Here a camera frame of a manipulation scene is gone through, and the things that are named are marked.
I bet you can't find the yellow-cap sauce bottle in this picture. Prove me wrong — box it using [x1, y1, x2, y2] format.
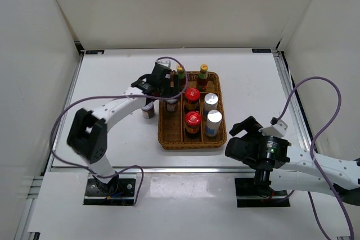
[177, 65, 186, 91]
[196, 64, 208, 92]

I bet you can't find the grey-lid spice jar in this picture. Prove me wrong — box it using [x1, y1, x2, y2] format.
[165, 99, 178, 112]
[141, 102, 155, 119]

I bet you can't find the red-lid sauce jar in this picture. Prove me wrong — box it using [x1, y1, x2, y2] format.
[185, 111, 202, 138]
[184, 88, 200, 112]

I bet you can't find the silver-cap white bottle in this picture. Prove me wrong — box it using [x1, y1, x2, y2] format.
[205, 110, 223, 137]
[203, 93, 219, 117]

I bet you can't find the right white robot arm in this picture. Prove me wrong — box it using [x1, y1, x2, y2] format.
[225, 116, 359, 206]

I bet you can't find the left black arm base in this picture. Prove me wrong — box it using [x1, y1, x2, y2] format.
[83, 178, 136, 206]

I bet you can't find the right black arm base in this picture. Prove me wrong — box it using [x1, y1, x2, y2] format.
[235, 178, 290, 208]

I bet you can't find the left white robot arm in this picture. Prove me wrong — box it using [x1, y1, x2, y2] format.
[67, 64, 180, 195]

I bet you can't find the brown wicker divided basket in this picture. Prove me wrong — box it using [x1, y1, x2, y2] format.
[158, 72, 227, 151]

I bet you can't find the right black corner label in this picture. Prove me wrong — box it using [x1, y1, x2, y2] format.
[251, 48, 272, 53]

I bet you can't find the black corner label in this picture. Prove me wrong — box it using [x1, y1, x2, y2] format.
[85, 50, 105, 55]
[251, 48, 272, 53]

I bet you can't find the left black corner label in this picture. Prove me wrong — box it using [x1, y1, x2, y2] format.
[85, 50, 105, 55]

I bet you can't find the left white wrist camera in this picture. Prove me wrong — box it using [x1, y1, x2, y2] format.
[155, 58, 171, 69]

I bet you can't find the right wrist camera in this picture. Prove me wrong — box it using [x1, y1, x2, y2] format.
[259, 117, 288, 138]

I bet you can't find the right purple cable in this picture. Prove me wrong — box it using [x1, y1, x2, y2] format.
[269, 76, 355, 240]

